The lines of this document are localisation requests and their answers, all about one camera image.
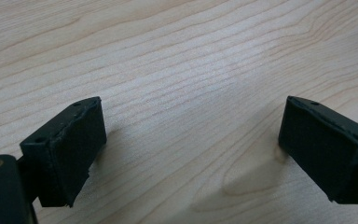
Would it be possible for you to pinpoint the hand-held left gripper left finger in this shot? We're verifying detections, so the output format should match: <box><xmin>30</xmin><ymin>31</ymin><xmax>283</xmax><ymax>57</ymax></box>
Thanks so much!
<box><xmin>19</xmin><ymin>95</ymin><xmax>108</xmax><ymax>208</ymax></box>

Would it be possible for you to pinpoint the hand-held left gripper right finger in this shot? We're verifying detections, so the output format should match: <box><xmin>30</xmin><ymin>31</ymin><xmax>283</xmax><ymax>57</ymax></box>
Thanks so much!
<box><xmin>277</xmin><ymin>95</ymin><xmax>358</xmax><ymax>205</ymax></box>

